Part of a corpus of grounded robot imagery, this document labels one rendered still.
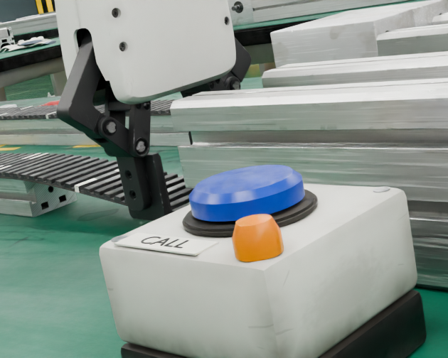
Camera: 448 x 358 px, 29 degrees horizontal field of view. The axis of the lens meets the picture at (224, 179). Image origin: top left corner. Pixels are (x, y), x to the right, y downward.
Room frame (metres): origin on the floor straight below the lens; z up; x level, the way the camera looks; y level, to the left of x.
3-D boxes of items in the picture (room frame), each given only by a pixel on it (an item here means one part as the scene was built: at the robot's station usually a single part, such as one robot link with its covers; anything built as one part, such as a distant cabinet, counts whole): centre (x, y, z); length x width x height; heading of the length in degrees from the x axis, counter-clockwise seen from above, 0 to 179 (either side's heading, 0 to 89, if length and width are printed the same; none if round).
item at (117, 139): (0.48, 0.05, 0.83); 0.03 x 0.03 x 0.07; 45
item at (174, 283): (0.29, -0.01, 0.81); 0.10 x 0.08 x 0.06; 135
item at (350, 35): (0.62, -0.11, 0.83); 0.12 x 0.09 x 0.10; 135
